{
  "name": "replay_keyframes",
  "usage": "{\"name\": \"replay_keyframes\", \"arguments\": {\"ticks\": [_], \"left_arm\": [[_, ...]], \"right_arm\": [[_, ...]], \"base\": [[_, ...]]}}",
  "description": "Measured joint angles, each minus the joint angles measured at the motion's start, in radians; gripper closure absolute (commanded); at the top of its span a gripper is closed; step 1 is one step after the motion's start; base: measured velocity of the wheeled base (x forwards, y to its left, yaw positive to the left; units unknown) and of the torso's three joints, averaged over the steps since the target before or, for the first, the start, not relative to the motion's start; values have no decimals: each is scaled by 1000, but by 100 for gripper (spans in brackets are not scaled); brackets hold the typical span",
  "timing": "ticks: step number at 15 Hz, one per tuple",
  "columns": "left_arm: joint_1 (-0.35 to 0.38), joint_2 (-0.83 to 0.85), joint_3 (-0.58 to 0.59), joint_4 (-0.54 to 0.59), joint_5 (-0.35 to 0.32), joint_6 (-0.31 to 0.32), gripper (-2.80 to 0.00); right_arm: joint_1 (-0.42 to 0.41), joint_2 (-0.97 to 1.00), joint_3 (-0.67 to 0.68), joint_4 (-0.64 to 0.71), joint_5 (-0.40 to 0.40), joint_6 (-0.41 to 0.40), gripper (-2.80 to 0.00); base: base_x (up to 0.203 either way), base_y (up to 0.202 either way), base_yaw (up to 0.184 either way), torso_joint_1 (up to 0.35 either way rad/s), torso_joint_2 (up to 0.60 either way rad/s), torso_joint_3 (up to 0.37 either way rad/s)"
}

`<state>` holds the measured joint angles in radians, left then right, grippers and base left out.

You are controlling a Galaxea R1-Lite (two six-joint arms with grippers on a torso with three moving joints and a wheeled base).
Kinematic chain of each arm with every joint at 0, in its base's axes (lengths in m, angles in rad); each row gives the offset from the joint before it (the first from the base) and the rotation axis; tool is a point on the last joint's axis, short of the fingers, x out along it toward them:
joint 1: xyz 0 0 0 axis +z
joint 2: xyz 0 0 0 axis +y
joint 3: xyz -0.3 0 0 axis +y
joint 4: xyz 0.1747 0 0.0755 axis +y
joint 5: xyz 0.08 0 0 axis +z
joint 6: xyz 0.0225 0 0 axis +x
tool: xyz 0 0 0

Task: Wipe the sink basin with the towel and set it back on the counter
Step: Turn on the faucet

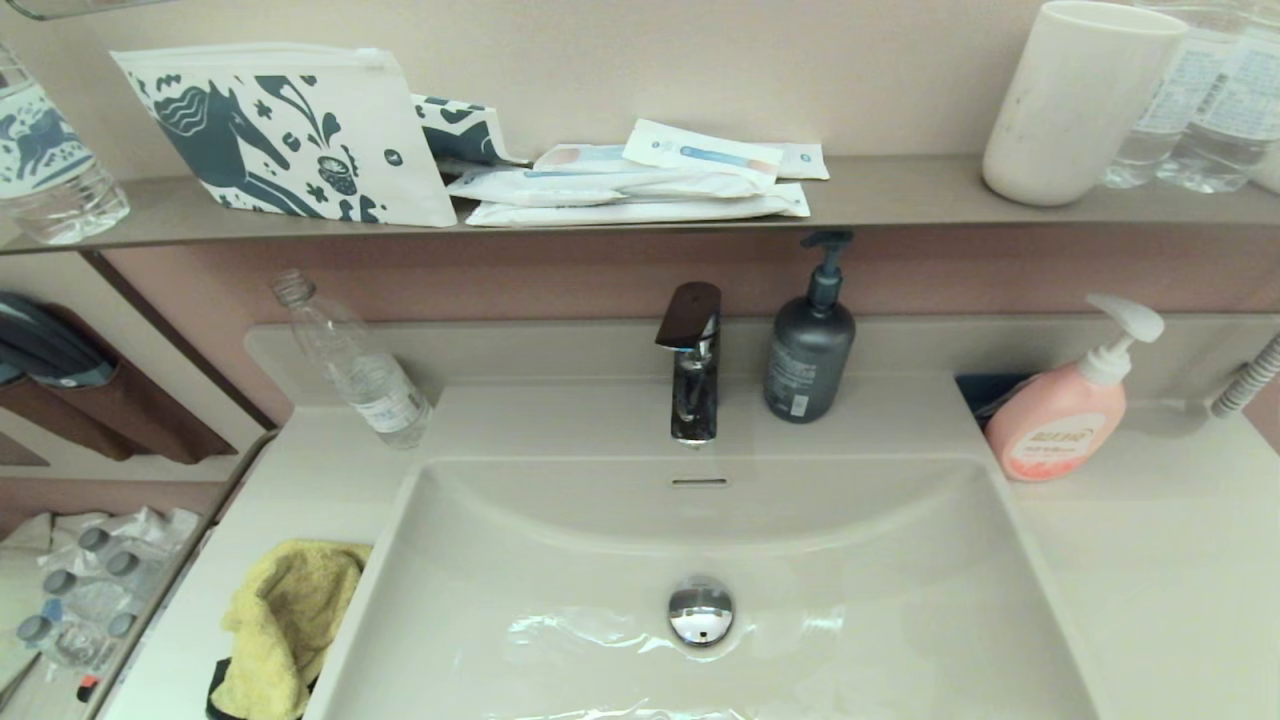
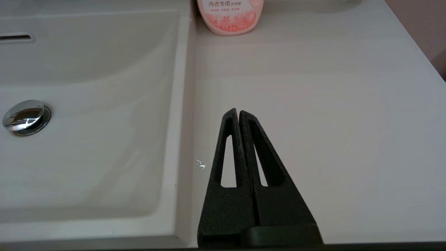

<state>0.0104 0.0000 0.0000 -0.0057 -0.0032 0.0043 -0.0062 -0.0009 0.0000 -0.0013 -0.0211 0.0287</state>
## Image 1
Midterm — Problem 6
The chrome single lever faucet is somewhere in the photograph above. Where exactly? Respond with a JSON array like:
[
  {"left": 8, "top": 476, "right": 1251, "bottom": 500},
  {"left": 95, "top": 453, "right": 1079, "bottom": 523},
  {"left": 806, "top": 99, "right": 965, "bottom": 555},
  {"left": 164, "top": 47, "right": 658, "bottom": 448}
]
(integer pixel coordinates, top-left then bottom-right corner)
[{"left": 655, "top": 281, "right": 723, "bottom": 447}]

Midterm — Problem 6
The yellow cloth black edge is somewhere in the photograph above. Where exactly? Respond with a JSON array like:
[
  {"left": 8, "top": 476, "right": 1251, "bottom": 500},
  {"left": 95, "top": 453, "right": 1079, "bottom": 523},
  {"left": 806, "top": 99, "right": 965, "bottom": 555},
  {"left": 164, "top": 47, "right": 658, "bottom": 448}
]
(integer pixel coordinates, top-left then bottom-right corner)
[{"left": 207, "top": 540, "right": 373, "bottom": 720}]

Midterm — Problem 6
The chrome sink drain stopper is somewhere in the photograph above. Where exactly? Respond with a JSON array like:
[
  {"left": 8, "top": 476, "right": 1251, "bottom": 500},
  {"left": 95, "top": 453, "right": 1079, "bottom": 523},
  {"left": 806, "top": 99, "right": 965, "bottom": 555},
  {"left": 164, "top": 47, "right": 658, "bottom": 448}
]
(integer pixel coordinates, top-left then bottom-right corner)
[{"left": 667, "top": 577, "right": 736, "bottom": 648}]

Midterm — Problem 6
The white ceramic sink basin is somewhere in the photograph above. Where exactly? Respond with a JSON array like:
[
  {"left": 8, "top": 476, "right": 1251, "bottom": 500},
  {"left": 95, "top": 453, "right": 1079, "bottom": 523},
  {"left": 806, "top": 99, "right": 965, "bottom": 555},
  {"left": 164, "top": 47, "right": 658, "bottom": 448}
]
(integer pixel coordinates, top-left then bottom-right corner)
[{"left": 305, "top": 455, "right": 1101, "bottom": 720}]

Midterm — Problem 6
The long white sachet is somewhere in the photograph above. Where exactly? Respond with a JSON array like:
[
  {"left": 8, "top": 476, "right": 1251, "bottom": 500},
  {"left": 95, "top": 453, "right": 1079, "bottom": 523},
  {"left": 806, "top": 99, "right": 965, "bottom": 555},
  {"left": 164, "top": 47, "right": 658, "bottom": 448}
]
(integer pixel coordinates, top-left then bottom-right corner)
[
  {"left": 447, "top": 166, "right": 766, "bottom": 207},
  {"left": 465, "top": 183, "right": 811, "bottom": 228}
]

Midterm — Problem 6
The dark grey pump bottle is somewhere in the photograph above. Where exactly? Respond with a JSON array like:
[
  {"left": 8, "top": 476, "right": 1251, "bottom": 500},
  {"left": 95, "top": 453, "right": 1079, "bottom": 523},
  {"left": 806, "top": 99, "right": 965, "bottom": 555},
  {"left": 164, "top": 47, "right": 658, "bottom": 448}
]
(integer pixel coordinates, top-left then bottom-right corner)
[{"left": 764, "top": 230, "right": 857, "bottom": 424}]

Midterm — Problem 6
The white flat sachet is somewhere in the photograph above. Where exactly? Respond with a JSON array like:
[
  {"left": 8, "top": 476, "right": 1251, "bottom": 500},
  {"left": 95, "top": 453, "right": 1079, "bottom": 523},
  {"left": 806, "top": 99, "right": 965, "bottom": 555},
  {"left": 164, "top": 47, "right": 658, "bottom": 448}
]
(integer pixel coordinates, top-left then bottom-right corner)
[{"left": 533, "top": 143, "right": 641, "bottom": 173}]

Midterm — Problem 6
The white sachet blue orange print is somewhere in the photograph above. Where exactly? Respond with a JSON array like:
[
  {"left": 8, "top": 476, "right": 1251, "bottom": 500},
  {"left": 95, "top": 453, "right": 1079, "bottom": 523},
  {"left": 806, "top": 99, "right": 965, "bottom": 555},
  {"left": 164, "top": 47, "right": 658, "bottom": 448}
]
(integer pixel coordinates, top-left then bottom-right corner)
[{"left": 622, "top": 119, "right": 784, "bottom": 186}]

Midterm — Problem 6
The small white sachet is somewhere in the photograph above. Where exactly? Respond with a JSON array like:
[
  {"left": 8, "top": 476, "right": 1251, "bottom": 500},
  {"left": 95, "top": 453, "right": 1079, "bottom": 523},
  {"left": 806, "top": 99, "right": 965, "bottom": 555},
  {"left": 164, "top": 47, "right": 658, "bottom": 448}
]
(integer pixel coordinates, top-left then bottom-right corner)
[{"left": 775, "top": 142, "right": 830, "bottom": 181}]

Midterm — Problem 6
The empty clear plastic bottle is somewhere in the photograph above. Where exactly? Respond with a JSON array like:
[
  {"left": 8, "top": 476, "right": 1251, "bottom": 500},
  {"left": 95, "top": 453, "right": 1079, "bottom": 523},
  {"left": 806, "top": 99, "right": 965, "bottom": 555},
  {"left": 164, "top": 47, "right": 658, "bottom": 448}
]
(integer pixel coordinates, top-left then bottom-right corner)
[{"left": 272, "top": 268, "right": 433, "bottom": 450}]

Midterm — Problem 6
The small white blue print pouch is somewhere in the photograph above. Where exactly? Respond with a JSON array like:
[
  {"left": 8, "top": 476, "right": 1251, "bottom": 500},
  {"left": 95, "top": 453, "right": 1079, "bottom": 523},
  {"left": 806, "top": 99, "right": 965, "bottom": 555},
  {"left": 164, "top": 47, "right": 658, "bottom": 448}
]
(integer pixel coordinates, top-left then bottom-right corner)
[{"left": 411, "top": 93, "right": 531, "bottom": 179}]

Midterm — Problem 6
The white pouch blue horse print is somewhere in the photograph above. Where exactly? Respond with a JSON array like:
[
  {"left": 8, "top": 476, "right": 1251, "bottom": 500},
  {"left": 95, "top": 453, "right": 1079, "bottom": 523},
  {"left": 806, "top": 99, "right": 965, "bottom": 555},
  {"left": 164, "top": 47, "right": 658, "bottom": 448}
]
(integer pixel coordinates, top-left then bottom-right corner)
[{"left": 110, "top": 42, "right": 458, "bottom": 228}]

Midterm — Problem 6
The pink pump soap bottle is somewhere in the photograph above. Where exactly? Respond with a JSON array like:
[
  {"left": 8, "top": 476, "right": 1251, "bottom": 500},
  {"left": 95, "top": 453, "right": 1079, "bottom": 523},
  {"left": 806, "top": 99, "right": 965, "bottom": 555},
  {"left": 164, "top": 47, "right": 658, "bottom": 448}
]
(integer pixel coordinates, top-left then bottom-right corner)
[{"left": 985, "top": 293, "right": 1166, "bottom": 483}]

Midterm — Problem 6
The brown fabric holder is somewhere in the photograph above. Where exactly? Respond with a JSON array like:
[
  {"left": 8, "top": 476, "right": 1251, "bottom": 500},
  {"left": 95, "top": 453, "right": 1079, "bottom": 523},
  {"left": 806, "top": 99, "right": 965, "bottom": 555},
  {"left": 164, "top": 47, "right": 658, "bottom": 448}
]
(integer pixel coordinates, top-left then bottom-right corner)
[{"left": 0, "top": 305, "right": 239, "bottom": 466}]

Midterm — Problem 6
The white plastic cup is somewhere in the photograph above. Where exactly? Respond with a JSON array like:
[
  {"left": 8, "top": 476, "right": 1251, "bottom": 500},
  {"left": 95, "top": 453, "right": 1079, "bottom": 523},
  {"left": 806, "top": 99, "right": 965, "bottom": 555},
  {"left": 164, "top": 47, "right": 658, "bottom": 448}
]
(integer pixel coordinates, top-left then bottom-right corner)
[{"left": 982, "top": 0, "right": 1189, "bottom": 208}]

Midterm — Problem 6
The water bottle white label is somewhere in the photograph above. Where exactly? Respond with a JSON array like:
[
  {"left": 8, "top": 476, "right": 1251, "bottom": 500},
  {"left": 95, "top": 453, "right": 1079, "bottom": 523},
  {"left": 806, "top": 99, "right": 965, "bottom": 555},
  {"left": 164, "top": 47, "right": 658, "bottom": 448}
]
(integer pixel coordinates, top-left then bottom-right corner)
[
  {"left": 1100, "top": 0, "right": 1251, "bottom": 189},
  {"left": 1157, "top": 0, "right": 1280, "bottom": 195}
]

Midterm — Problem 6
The dark grey hair dryer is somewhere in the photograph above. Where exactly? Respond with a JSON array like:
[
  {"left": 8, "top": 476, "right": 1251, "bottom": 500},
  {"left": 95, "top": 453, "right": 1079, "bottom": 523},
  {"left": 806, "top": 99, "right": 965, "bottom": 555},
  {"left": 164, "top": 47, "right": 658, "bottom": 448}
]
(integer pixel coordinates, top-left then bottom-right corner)
[{"left": 0, "top": 292, "right": 119, "bottom": 389}]

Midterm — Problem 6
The water bottle blue print label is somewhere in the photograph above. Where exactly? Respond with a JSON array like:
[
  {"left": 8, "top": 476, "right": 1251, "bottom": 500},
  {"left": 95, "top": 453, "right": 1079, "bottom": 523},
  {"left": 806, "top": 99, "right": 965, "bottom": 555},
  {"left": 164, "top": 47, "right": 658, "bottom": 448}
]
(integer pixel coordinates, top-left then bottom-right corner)
[{"left": 0, "top": 40, "right": 131, "bottom": 246}]

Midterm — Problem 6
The grey brown wall shelf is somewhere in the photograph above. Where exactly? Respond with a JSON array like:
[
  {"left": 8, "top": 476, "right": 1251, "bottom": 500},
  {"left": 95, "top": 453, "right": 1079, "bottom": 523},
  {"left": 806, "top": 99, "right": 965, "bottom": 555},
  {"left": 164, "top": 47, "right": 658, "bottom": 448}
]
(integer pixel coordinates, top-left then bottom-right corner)
[{"left": 0, "top": 153, "right": 1280, "bottom": 256}]

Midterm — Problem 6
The white corrugated hose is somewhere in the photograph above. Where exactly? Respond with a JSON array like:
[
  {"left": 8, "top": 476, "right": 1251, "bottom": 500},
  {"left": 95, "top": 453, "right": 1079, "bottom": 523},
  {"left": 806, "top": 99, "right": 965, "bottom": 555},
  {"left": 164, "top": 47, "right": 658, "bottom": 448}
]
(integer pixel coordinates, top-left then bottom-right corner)
[{"left": 1210, "top": 333, "right": 1280, "bottom": 419}]

